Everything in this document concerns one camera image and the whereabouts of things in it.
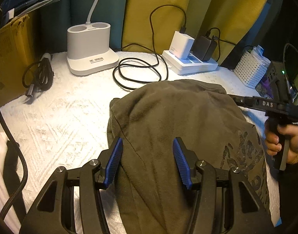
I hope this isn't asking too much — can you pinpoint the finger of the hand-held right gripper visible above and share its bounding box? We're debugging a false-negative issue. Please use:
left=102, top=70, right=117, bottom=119
left=227, top=94, right=255, bottom=109

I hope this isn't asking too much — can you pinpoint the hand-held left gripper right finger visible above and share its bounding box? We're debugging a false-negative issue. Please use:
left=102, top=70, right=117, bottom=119
left=173, top=136, right=277, bottom=234

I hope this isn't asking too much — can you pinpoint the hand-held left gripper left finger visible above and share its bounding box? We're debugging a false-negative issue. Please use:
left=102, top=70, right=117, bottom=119
left=19, top=136, right=124, bottom=234

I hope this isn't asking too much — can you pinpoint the brown t-shirt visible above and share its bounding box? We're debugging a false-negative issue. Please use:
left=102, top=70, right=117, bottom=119
left=107, top=79, right=271, bottom=234

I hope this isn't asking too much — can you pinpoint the person's right forearm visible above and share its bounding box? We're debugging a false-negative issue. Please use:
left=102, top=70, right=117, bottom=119
left=277, top=162, right=298, bottom=227

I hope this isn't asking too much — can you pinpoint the person's right hand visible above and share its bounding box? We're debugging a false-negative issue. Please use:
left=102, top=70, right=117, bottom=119
left=264, top=121, right=298, bottom=165

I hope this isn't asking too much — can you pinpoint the purple cloth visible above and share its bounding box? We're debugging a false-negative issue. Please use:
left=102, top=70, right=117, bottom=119
left=257, top=74, right=274, bottom=95

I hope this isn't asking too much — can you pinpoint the white plastic basket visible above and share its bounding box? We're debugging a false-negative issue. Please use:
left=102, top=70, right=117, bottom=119
left=234, top=45, right=269, bottom=88

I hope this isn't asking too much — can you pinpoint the blue white tissue pack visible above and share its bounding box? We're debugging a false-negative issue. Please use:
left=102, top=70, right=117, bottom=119
left=249, top=45, right=271, bottom=65

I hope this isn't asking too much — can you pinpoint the white power strip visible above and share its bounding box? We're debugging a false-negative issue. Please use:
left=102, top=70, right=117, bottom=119
left=162, top=50, right=219, bottom=75

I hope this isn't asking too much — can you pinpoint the black charger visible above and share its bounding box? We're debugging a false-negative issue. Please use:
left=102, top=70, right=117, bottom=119
left=195, top=35, right=218, bottom=61

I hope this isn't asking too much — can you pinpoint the white textured table cover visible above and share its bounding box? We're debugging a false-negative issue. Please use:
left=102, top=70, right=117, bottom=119
left=0, top=51, right=281, bottom=234

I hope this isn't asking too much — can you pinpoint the white charger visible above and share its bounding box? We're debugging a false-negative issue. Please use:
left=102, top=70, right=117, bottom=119
left=170, top=30, right=196, bottom=60

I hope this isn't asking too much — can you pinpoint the white desk lamp base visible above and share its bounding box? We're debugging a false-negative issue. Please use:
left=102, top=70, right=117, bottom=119
left=67, top=0, right=119, bottom=76

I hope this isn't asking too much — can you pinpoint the yellow curtain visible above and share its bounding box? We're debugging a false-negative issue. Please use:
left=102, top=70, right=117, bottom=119
left=121, top=0, right=276, bottom=54

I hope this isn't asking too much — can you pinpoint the cardboard box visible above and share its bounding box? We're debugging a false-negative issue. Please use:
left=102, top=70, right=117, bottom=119
left=0, top=13, right=36, bottom=108

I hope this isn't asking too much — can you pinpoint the dark teal curtain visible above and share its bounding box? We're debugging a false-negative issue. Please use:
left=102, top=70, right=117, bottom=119
left=32, top=0, right=130, bottom=54

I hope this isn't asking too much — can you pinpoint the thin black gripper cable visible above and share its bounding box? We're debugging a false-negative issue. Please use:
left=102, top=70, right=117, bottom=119
left=283, top=43, right=298, bottom=95

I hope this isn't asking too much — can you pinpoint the short black charger cable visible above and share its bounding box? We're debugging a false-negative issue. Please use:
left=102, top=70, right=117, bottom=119
left=205, top=27, right=237, bottom=62

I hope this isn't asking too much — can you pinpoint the black braided cable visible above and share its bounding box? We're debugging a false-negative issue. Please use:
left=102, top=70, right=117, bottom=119
left=0, top=10, right=27, bottom=222

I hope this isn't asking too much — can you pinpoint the coiled black cable bundle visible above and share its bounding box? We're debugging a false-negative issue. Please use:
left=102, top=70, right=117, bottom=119
left=22, top=53, right=54, bottom=98

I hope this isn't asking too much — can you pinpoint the long black charger cable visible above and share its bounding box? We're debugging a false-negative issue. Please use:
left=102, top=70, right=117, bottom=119
left=113, top=4, right=187, bottom=90

